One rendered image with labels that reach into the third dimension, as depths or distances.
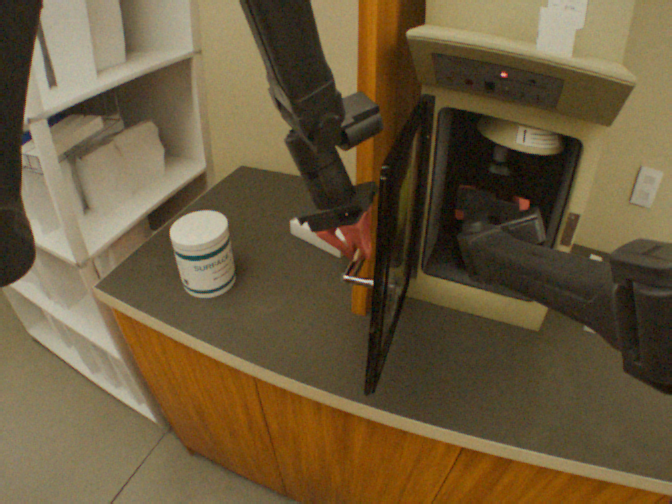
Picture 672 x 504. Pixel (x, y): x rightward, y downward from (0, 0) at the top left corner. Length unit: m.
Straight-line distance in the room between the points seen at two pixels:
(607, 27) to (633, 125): 0.54
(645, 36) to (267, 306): 1.10
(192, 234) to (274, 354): 0.30
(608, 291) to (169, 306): 0.86
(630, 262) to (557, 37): 0.37
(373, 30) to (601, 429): 0.79
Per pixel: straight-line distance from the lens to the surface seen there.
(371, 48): 0.66
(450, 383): 0.82
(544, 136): 0.78
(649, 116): 1.21
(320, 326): 0.89
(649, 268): 0.32
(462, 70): 0.65
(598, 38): 0.71
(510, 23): 0.70
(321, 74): 0.45
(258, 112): 1.45
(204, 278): 0.95
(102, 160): 1.43
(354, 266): 0.60
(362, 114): 0.57
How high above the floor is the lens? 1.59
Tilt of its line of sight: 37 degrees down
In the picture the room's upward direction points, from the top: straight up
